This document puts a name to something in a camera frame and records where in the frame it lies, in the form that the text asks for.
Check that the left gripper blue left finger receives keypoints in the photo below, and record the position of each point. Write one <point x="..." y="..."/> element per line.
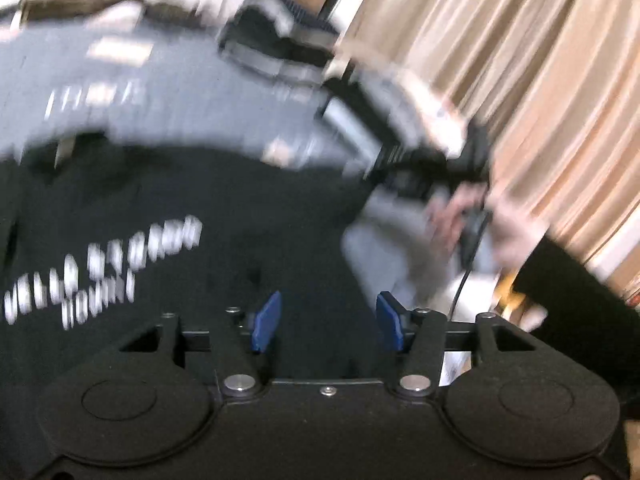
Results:
<point x="240" y="339"/>

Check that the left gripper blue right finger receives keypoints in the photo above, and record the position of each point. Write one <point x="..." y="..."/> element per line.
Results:
<point x="416" y="339"/>

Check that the black printed t-shirt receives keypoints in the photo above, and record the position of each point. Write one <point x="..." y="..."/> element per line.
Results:
<point x="100" y="245"/>

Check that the black sleeved right forearm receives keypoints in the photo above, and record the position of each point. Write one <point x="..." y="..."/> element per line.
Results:
<point x="585" y="320"/>

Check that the stack of folded dark clothes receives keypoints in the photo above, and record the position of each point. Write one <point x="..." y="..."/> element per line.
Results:
<point x="280" y="40"/>

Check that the folded khaki clothes pile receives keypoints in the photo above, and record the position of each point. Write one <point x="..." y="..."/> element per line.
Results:
<point x="183" y="13"/>

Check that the person's right hand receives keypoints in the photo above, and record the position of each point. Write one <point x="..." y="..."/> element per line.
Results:
<point x="514" y="234"/>

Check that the folded fleece blankets stack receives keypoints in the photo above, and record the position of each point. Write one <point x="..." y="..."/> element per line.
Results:
<point x="371" y="105"/>

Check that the beige curtain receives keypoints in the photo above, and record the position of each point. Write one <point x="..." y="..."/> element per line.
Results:
<point x="556" y="83"/>

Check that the grey quilted bedspread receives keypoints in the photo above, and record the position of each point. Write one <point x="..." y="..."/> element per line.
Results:
<point x="155" y="87"/>

